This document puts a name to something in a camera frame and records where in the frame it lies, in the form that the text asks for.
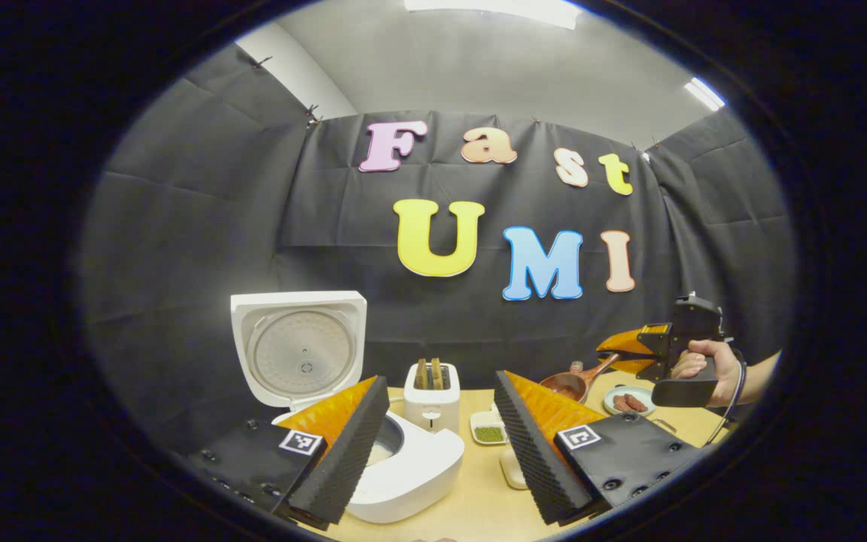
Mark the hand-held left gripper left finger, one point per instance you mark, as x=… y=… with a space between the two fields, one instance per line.
x=347 y=459

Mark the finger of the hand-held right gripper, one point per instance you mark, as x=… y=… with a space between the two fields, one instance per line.
x=629 y=340
x=637 y=366

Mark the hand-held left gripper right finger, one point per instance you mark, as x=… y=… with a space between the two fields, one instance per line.
x=535 y=455

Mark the clear tray of rice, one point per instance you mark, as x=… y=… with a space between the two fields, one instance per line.
x=512 y=468

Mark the brown wooden spoon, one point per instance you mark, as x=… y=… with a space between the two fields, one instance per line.
x=565 y=384

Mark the white rice cooker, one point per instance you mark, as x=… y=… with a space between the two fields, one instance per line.
x=302 y=354

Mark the plate with meat slices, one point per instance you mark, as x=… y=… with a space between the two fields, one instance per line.
x=631 y=403

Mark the divided dish of grains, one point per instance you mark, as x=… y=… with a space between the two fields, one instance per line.
x=488 y=433

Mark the white toaster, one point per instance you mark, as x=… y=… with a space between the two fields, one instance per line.
x=431 y=410

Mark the brown bread slice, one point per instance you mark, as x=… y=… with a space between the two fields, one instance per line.
x=421 y=374
x=437 y=373

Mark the small ceiling light panel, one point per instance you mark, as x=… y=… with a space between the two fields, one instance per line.
x=704 y=94

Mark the black backdrop cloth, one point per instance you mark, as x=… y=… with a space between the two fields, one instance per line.
x=193 y=248

